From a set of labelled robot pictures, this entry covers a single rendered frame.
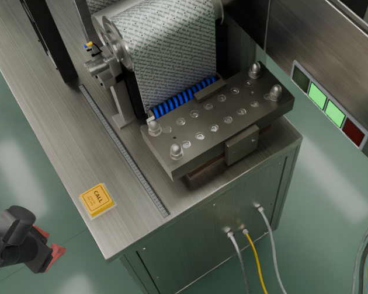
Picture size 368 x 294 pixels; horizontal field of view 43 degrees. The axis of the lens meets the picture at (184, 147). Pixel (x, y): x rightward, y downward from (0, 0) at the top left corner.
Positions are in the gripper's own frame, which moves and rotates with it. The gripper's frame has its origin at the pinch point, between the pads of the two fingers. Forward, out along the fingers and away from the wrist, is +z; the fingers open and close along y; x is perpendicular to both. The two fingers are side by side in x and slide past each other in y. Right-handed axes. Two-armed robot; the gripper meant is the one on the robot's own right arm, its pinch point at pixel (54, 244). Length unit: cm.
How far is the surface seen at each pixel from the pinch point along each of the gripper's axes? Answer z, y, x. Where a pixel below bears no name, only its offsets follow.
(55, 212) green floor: 97, 63, 40
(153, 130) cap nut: 18.0, 1.6, -33.0
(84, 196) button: 18.0, 9.4, -6.9
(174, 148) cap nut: 15.6, -7.3, -32.8
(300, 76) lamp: 19, -24, -64
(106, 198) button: 19.6, 4.2, -9.8
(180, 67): 19, 5, -51
